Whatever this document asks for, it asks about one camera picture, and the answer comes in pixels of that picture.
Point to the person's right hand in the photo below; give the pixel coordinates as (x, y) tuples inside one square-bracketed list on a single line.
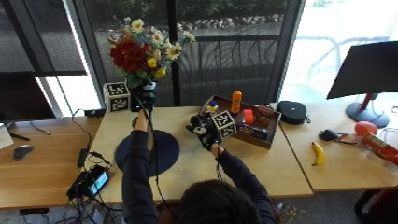
[(205, 132)]

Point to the person's left hand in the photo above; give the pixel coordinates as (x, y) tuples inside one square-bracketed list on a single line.
[(142, 98)]

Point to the colourful artificial flower bouquet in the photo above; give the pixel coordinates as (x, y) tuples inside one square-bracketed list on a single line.
[(141, 54)]

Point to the white right marker cube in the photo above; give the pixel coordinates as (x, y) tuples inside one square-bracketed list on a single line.
[(223, 124)]

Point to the white marker cube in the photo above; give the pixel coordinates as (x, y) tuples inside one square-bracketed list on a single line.
[(116, 97), (223, 124)]

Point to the blue and yellow toy figure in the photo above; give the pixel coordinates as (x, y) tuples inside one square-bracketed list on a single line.
[(211, 107)]

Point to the white left marker cube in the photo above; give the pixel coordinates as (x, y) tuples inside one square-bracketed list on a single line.
[(116, 97)]

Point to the dark blue round mat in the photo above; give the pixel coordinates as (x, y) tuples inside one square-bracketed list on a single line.
[(167, 151)]

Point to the orange bottle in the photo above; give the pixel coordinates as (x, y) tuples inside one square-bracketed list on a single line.
[(235, 102)]

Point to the red cup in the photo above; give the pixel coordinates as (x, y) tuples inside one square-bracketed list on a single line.
[(247, 117)]

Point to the dark blue packet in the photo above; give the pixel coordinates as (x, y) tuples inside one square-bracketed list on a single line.
[(250, 131)]

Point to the small black box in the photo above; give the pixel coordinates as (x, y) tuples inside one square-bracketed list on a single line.
[(94, 112)]

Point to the brown snack box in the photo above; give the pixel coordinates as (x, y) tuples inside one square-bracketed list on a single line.
[(265, 114)]

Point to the open brown cardboard box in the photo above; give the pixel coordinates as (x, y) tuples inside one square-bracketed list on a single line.
[(265, 137)]

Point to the black oval zip case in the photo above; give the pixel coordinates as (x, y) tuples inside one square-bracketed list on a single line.
[(291, 112)]

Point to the black power adapter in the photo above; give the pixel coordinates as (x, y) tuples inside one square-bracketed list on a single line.
[(82, 157)]

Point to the yellow banana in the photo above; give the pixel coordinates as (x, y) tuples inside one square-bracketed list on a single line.
[(318, 154)]

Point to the black device with lit screen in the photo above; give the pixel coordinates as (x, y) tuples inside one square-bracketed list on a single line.
[(92, 182)]

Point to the dark roller blind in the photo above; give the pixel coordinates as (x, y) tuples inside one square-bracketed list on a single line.
[(37, 34)]

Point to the grey computer mouse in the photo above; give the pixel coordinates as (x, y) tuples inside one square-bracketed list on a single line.
[(21, 151)]

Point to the white flat object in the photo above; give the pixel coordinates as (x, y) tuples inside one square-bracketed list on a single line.
[(4, 136)]

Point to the orange ball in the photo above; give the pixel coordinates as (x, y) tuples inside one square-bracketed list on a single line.
[(364, 128)]

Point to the red cylindrical snack can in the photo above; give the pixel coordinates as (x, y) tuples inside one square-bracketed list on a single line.
[(379, 147)]

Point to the black monitor with red stand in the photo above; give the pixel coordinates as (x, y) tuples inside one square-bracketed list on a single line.
[(366, 68)]

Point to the dark chair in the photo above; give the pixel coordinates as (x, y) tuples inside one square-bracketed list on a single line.
[(379, 207)]

